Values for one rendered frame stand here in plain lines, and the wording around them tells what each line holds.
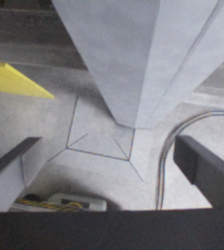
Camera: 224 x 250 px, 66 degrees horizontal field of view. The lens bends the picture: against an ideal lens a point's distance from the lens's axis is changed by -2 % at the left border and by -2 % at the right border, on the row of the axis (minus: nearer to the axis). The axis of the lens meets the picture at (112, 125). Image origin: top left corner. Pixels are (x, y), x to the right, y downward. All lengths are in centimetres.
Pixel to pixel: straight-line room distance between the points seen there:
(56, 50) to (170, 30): 50
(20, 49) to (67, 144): 51
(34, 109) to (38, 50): 50
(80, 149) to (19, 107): 45
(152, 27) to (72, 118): 83
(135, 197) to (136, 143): 28
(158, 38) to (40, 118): 94
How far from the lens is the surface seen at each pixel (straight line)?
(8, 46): 74
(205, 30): 19
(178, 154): 16
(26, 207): 73
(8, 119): 117
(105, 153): 91
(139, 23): 18
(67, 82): 106
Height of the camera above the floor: 92
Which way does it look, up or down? 80 degrees down
